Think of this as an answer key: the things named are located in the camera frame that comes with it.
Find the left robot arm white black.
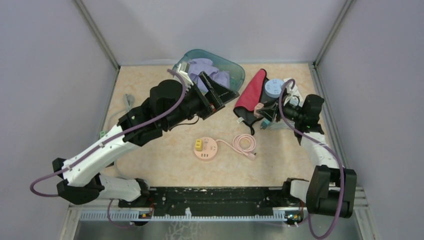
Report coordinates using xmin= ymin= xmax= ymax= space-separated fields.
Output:
xmin=52 ymin=72 xmax=239 ymax=207

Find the white power strip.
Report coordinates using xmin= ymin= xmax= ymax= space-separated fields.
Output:
xmin=286 ymin=78 xmax=302 ymax=99

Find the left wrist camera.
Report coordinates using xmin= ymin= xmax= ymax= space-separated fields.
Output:
xmin=173 ymin=62 xmax=194 ymax=89

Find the teal plastic basin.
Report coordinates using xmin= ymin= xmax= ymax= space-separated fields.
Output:
xmin=173 ymin=49 xmax=246 ymax=91

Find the blue round power socket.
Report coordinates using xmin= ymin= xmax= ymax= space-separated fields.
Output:
xmin=264 ymin=78 xmax=285 ymax=99

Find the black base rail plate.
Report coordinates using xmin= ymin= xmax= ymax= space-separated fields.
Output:
xmin=118 ymin=186 xmax=302 ymax=217

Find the teal plug adapter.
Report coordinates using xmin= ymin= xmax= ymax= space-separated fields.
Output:
xmin=260 ymin=118 xmax=272 ymax=130

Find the pink coiled socket cable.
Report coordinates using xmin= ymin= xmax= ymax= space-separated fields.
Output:
xmin=215 ymin=133 xmax=258 ymax=162

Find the red and grey cloth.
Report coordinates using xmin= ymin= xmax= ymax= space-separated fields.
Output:
xmin=233 ymin=68 xmax=276 ymax=136

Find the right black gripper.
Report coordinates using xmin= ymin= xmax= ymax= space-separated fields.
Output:
xmin=257 ymin=92 xmax=305 ymax=123

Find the grey coiled cable with plug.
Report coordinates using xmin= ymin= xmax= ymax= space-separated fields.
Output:
xmin=106 ymin=94 xmax=137 ymax=123

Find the pink round power socket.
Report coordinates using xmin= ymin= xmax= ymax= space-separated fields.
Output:
xmin=193 ymin=137 xmax=218 ymax=162

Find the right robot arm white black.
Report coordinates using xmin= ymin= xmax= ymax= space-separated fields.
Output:
xmin=254 ymin=94 xmax=357 ymax=218

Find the yellow plug adapter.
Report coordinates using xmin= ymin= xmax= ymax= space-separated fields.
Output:
xmin=194 ymin=139 xmax=203 ymax=152

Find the purple cloth in basin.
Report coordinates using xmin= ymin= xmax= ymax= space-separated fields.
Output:
xmin=187 ymin=58 xmax=230 ymax=93

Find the pink plug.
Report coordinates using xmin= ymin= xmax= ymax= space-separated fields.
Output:
xmin=253 ymin=102 xmax=264 ymax=118

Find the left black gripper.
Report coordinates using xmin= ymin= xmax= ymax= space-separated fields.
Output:
xmin=163 ymin=71 xmax=240 ymax=130

